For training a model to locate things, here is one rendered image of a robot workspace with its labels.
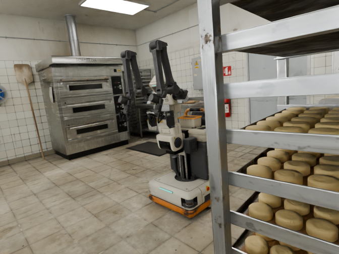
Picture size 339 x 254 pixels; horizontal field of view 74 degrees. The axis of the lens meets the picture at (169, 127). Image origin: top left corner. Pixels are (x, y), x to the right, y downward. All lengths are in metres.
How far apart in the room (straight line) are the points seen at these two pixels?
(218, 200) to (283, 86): 0.25
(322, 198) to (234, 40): 0.30
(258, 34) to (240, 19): 4.42
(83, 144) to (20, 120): 1.46
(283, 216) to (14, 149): 5.51
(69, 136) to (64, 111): 0.51
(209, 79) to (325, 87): 0.18
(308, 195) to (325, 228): 0.09
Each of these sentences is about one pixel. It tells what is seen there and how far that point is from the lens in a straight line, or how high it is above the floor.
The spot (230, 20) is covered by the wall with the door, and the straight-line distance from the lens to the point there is 4.96.
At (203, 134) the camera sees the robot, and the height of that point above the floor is 0.77.
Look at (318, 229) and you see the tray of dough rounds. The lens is 0.52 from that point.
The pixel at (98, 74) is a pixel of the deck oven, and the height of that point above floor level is 1.68.
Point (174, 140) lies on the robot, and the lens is 2.13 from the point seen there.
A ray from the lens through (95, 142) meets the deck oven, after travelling 5.13.
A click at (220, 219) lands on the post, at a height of 0.97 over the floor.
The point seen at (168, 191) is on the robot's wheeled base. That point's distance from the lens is 2.29.
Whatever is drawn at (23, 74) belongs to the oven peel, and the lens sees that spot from 5.71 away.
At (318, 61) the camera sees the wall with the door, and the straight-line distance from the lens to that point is 4.25.
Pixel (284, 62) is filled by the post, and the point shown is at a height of 1.30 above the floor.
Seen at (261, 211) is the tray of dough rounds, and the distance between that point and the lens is 0.55.
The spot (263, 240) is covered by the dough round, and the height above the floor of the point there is 0.88.
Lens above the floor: 1.25
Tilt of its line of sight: 10 degrees down
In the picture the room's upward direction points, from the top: 5 degrees counter-clockwise
